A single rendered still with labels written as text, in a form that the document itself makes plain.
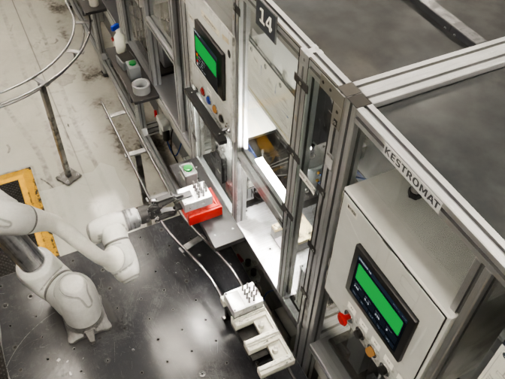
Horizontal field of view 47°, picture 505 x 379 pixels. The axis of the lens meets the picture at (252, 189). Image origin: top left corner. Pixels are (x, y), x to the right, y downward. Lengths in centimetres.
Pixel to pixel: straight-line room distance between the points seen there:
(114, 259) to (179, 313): 44
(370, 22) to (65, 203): 271
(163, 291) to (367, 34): 149
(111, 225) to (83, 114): 230
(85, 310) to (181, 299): 43
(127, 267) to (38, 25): 368
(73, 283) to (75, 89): 267
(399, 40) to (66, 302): 155
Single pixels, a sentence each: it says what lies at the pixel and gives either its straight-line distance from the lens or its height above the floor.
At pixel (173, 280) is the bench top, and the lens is 267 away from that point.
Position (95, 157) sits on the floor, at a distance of 424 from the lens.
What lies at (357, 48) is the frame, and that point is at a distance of 161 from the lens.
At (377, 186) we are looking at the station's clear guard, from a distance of 144.
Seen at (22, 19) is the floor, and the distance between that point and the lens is 584.
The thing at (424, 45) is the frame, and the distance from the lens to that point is 167.
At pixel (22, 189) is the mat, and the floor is 1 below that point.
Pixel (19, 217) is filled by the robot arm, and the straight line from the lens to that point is 198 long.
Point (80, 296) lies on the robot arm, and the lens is 239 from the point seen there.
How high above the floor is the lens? 289
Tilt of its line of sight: 47 degrees down
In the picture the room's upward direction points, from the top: 2 degrees clockwise
